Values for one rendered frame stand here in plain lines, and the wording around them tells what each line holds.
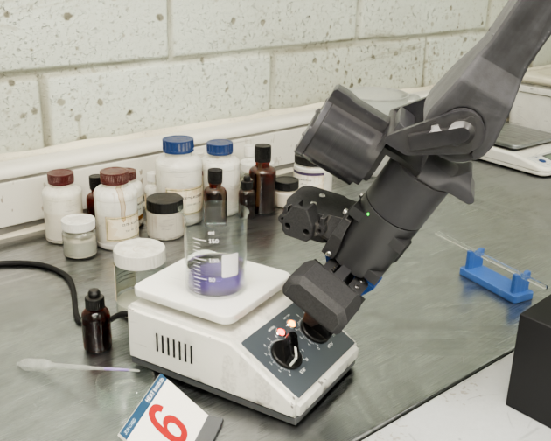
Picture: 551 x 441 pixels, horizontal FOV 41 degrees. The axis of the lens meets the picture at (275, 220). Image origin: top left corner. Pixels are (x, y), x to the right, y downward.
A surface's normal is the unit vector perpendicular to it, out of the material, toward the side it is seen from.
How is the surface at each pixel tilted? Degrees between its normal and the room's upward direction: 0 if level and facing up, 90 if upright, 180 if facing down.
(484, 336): 0
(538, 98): 93
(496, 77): 68
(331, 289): 30
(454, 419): 0
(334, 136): 77
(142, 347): 90
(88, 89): 90
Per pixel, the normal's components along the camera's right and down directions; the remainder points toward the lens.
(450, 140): -0.18, 0.41
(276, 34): 0.65, 0.29
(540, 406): -0.76, 0.22
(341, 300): 0.45, -0.70
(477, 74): 0.07, -0.03
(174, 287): 0.02, -0.93
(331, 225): -0.26, 0.07
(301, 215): -0.45, 0.39
